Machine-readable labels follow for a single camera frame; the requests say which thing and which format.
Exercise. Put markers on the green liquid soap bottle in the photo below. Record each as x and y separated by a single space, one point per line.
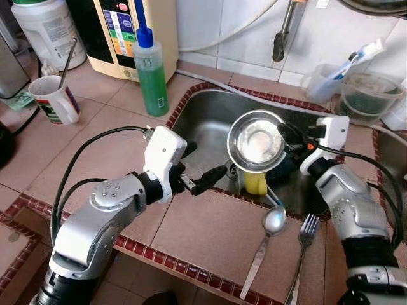
151 82

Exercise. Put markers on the white green baby spoon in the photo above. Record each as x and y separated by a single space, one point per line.
275 196

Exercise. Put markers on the clear toothbrush cup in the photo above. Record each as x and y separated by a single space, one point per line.
321 86

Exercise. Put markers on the large white plastic jug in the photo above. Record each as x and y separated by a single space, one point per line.
51 32

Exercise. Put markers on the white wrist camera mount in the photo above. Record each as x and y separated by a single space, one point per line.
164 155
331 136

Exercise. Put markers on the steel wall tap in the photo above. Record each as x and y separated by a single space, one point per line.
280 47

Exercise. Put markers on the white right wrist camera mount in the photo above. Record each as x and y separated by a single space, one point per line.
331 136

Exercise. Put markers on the hanging black steel pan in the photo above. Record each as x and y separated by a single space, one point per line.
381 5

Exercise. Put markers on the clear plastic small bucket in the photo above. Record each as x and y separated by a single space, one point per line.
369 101

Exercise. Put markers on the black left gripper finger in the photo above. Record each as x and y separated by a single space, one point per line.
189 149
210 180

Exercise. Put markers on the thin steel stirrer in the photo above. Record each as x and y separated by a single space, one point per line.
68 60

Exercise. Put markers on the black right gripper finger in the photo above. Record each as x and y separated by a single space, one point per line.
287 129
290 152

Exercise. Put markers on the green paper packet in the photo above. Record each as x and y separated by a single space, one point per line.
22 101

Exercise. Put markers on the yellow plastic bowl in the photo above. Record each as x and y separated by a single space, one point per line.
255 184

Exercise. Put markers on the grey steel container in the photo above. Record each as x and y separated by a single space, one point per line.
9 70

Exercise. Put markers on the white printed mug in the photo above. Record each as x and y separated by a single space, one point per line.
54 105

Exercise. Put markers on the round steel bowl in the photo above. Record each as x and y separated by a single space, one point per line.
254 143

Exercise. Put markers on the black kettle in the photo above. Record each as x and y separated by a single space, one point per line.
5 146

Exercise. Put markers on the blue white toothbrush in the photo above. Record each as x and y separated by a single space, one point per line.
369 49

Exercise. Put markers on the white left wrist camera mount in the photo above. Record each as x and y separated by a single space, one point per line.
164 155

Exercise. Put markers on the beige water purifier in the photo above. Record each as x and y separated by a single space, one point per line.
162 38

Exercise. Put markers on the steel fork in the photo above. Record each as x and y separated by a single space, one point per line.
310 225

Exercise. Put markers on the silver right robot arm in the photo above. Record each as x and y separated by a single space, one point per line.
356 210

